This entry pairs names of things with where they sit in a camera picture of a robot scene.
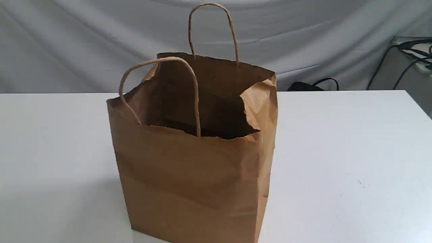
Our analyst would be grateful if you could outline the brown paper bag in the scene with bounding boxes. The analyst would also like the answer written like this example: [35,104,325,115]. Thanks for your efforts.
[107,3,278,243]

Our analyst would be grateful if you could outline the black cables at right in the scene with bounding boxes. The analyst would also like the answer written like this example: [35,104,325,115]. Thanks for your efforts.
[366,35,432,90]

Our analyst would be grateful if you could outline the grey backdrop cloth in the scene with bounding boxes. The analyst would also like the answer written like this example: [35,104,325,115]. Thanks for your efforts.
[0,0,431,93]

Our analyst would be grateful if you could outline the black object behind table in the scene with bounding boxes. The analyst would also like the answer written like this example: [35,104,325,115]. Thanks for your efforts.
[286,77,340,92]

